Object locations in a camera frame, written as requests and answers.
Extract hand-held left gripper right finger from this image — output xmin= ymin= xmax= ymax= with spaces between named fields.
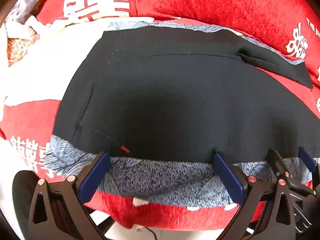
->
xmin=213 ymin=151 xmax=295 ymax=240

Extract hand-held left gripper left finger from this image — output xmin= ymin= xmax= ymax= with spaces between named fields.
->
xmin=27 ymin=151 xmax=112 ymax=240

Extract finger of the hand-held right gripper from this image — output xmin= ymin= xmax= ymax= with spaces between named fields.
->
xmin=299 ymin=147 xmax=320 ymax=188
xmin=266 ymin=149 xmax=317 ymax=197

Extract black pants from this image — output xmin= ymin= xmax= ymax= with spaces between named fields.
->
xmin=53 ymin=26 xmax=320 ymax=164

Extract folded red printed blanket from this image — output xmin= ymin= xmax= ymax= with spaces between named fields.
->
xmin=35 ymin=0 xmax=320 ymax=80

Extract grey cloth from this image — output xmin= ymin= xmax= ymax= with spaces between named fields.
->
xmin=5 ymin=0 xmax=48 ymax=30

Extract black cable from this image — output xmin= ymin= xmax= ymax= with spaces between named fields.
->
xmin=144 ymin=226 xmax=160 ymax=240

